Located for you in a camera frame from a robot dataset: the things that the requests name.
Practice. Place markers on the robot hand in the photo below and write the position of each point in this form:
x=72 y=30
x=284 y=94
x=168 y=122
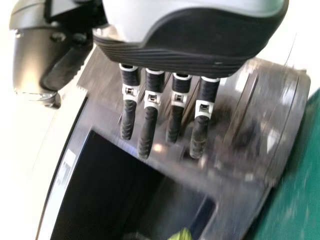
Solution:
x=190 y=32

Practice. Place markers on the yellow-green biscuit packet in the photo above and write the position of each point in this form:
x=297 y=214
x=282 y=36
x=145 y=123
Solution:
x=181 y=235

